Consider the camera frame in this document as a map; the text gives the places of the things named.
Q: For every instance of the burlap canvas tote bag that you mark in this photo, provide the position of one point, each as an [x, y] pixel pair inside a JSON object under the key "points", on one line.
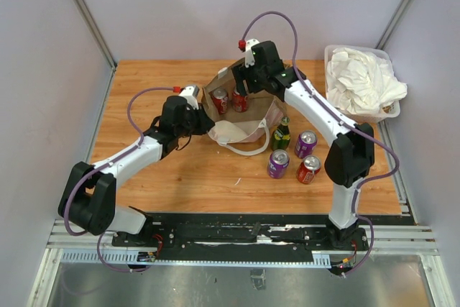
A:
{"points": [[264, 112]]}

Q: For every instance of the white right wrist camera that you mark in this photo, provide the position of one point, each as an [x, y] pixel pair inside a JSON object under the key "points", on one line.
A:
{"points": [[246, 47]]}

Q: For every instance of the red cola can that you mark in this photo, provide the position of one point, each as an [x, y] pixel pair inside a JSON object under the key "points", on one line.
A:
{"points": [[239, 102], [220, 99], [308, 169]]}

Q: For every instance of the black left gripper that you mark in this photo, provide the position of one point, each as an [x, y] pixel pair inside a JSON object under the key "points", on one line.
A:
{"points": [[205, 123]]}

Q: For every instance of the green glass bottle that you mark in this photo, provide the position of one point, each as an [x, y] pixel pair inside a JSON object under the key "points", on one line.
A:
{"points": [[280, 138]]}

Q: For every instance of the white crumpled cloth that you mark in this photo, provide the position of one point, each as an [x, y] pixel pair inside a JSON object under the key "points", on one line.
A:
{"points": [[363, 82]]}

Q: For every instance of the white plastic basket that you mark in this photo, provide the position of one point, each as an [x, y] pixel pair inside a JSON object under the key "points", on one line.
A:
{"points": [[359, 84]]}

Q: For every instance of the purple Fanta can front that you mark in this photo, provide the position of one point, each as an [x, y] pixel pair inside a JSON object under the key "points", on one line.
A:
{"points": [[278, 164]]}

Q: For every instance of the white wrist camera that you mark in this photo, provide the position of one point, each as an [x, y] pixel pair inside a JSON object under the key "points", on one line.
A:
{"points": [[246, 47], [190, 93]]}

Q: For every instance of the aluminium frame post right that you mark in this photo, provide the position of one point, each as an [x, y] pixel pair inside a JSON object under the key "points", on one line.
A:
{"points": [[393, 23]]}

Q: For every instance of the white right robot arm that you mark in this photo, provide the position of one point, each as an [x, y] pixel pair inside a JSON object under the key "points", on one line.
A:
{"points": [[351, 148]]}

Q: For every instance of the purple fanta can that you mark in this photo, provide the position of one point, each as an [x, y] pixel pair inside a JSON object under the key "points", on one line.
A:
{"points": [[278, 164], [305, 144]]}

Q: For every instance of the aluminium frame post left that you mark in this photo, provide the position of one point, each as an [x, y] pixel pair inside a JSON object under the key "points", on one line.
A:
{"points": [[96, 33]]}

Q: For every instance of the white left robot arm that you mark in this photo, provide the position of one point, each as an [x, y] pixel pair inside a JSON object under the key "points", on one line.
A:
{"points": [[88, 204]]}

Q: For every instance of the aluminium frame post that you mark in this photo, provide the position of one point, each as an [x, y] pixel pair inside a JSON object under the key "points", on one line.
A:
{"points": [[393, 23], [96, 33]]}

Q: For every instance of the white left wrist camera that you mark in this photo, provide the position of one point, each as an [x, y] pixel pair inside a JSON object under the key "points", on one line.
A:
{"points": [[190, 93]]}

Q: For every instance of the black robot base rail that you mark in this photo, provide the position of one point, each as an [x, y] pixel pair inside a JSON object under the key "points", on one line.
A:
{"points": [[245, 239]]}

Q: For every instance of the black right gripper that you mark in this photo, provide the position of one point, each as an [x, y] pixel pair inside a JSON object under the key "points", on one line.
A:
{"points": [[241, 73]]}

